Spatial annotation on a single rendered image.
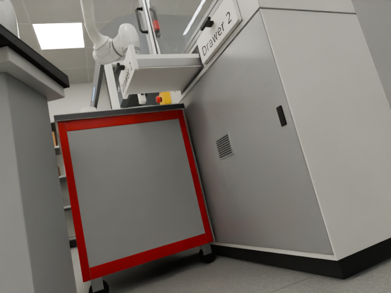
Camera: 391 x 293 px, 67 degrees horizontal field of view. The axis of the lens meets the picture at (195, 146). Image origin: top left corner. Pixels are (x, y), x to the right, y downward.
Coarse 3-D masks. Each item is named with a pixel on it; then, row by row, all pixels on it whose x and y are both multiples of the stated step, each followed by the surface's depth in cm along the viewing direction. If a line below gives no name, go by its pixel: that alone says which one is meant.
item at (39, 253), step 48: (0, 48) 71; (0, 96) 74; (48, 96) 94; (0, 144) 72; (48, 144) 88; (0, 192) 70; (48, 192) 81; (0, 240) 68; (48, 240) 76; (0, 288) 66; (48, 288) 71
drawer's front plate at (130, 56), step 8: (128, 48) 115; (128, 56) 117; (128, 64) 119; (136, 64) 112; (120, 72) 134; (128, 72) 121; (136, 72) 114; (120, 80) 136; (128, 80) 123; (128, 88) 127
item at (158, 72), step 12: (144, 60) 116; (156, 60) 118; (168, 60) 120; (180, 60) 122; (192, 60) 124; (144, 72) 119; (156, 72) 121; (168, 72) 124; (180, 72) 127; (192, 72) 130; (144, 84) 130; (156, 84) 133; (168, 84) 137; (180, 84) 140
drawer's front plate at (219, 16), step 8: (224, 0) 100; (232, 0) 96; (224, 8) 101; (232, 8) 97; (216, 16) 106; (224, 16) 102; (232, 16) 97; (240, 16) 96; (216, 24) 107; (224, 24) 102; (232, 24) 98; (208, 32) 113; (216, 32) 107; (224, 32) 103; (200, 40) 120; (208, 40) 114; (216, 40) 108; (224, 40) 106; (200, 48) 121; (208, 48) 114; (216, 48) 110; (208, 56) 115
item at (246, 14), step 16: (240, 0) 95; (256, 0) 88; (272, 0) 90; (288, 0) 93; (304, 0) 96; (320, 0) 99; (336, 0) 102; (192, 48) 131; (224, 48) 108; (208, 64) 120; (192, 80) 136; (176, 96) 156
